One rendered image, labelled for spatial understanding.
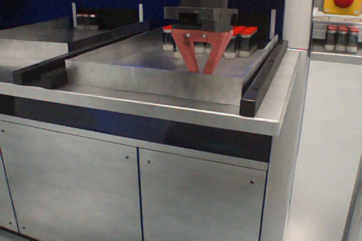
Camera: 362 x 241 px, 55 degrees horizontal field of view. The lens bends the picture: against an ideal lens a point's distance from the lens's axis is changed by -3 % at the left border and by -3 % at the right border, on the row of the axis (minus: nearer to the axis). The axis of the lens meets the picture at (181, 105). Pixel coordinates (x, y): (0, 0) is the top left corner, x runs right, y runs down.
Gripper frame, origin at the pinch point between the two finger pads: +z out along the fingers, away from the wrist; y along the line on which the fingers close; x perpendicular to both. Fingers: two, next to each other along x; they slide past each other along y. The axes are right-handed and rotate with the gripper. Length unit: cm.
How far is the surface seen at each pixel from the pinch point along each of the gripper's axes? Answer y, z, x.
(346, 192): 134, 78, -39
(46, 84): -3.9, 2.0, 21.4
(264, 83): 3.2, 0.0, -7.7
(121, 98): -3.6, 2.6, 9.5
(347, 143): 194, 73, -42
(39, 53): 9.9, 0.1, 35.1
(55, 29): 37, -2, 54
